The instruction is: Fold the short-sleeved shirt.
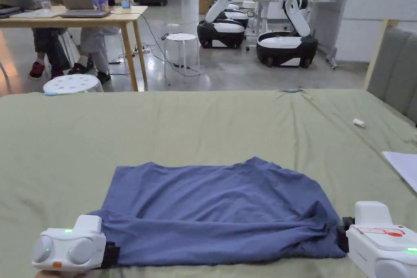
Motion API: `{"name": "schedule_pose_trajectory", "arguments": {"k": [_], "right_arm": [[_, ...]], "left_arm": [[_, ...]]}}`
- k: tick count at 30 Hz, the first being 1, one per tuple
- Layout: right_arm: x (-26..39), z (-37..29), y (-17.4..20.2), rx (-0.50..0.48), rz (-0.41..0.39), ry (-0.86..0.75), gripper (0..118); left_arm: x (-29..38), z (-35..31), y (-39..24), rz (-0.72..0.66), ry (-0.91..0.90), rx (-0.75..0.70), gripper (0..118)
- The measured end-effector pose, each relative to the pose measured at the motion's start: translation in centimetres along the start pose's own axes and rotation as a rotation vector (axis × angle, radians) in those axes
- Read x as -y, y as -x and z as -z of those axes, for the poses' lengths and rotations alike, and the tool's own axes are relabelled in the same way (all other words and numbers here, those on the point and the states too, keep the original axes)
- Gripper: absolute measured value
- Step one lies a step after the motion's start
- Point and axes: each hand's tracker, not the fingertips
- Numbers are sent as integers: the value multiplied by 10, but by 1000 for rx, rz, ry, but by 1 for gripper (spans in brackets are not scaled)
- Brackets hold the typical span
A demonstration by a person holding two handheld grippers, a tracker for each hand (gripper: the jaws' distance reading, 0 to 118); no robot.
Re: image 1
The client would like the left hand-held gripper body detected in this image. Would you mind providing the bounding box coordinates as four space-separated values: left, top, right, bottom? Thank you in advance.
31 215 121 271

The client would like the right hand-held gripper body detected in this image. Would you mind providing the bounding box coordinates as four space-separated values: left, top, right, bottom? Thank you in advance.
335 201 417 278

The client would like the blue shirt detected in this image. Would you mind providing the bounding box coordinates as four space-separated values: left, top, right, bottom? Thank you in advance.
86 157 349 267

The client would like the person's left hand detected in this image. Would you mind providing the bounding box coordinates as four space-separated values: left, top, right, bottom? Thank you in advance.
34 268 89 278

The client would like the white paper sheet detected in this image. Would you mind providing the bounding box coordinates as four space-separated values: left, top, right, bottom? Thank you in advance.
382 151 417 194

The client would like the bed with pale green sheet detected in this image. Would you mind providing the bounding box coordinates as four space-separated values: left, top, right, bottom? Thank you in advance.
0 88 417 278

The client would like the white round stool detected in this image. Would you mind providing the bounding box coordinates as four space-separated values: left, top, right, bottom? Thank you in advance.
163 32 200 79
43 74 104 94

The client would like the grey padded headboard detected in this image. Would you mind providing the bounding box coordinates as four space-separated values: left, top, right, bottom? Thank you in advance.
362 19 417 128

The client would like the white and black robot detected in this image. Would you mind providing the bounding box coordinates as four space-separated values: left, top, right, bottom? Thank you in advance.
256 0 319 69
197 0 249 50
224 2 250 30

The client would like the wooden table with laptops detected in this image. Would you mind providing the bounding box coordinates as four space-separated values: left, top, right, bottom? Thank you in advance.
0 0 149 92

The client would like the white-legged table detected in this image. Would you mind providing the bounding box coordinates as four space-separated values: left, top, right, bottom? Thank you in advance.
244 0 285 36

